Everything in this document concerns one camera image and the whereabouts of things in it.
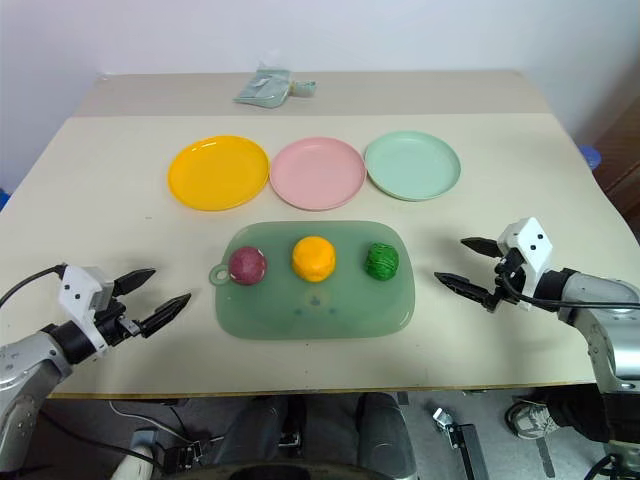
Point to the green translucent cutting board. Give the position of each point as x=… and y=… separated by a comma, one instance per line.
x=315, y=310

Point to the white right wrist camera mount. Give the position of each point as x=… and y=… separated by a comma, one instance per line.
x=531, y=245

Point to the white rounded foot cover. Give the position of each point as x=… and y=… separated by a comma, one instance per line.
x=132, y=462

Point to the orange ball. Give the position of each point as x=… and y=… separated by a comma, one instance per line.
x=313, y=258

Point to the blue round stool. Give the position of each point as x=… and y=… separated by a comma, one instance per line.
x=591, y=157

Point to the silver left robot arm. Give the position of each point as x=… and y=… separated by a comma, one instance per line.
x=30, y=360

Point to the light green plate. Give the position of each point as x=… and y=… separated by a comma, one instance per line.
x=412, y=165

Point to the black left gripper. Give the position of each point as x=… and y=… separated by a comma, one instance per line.
x=114, y=322

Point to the grey white sneaker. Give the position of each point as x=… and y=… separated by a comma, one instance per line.
x=532, y=421

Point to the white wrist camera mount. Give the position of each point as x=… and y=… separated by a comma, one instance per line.
x=77, y=292
x=531, y=245

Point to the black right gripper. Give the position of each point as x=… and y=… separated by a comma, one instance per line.
x=511, y=272

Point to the green ball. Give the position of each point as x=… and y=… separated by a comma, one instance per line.
x=381, y=261

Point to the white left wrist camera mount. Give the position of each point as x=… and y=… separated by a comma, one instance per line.
x=77, y=292

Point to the dark grey rounded shape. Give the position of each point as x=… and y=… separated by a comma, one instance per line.
x=385, y=430

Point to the black trouser leg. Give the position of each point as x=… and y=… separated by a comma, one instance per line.
x=575, y=415

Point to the yellow plate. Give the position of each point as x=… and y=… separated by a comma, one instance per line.
x=218, y=172

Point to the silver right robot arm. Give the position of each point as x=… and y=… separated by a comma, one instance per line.
x=597, y=320

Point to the pink plate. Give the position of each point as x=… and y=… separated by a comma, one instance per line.
x=318, y=172

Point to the black metal stand base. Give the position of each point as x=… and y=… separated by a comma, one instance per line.
x=465, y=445

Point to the brown wooden cabinet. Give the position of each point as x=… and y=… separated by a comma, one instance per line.
x=620, y=160

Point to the dark red ball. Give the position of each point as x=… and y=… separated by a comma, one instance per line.
x=247, y=266

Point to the blue object at floor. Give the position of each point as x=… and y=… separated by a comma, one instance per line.
x=3, y=197

